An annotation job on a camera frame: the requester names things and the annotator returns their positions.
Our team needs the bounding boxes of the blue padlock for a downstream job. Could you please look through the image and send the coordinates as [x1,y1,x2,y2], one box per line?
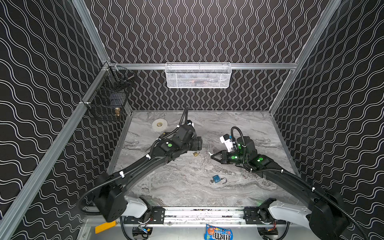
[212,175,228,184]

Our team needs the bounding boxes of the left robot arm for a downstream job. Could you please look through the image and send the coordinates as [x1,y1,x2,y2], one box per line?
[77,120,203,222]

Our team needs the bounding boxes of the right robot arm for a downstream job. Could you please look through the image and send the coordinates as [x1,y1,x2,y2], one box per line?
[211,134,369,240]

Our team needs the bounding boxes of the white tape roll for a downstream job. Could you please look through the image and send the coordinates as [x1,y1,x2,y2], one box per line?
[152,119,168,132]

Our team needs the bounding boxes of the brass item in basket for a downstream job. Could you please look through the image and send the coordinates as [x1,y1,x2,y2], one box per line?
[115,108,121,118]

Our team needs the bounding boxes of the M&M's candy bag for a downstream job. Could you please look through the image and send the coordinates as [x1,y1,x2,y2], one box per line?
[204,225,233,240]

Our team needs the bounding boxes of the yellow block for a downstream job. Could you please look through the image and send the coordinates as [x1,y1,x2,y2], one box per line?
[95,221,117,234]

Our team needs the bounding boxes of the white wire mesh basket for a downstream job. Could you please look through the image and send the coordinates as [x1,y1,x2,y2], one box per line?
[165,62,232,89]

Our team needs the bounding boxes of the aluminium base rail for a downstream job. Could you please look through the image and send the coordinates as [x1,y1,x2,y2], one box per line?
[119,206,325,226]

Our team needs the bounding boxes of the black wire basket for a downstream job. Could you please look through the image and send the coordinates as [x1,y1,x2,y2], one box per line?
[86,68,136,123]

